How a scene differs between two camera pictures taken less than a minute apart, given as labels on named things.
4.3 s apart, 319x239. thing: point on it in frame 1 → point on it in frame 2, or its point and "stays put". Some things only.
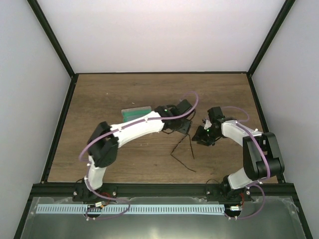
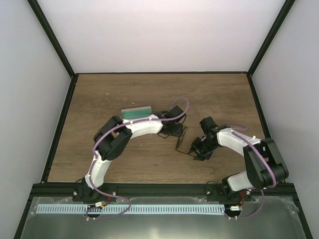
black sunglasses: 188,135 → 180,140
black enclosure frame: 46,189 stays put
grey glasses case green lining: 128,114 stays put
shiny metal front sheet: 277,219 stays put
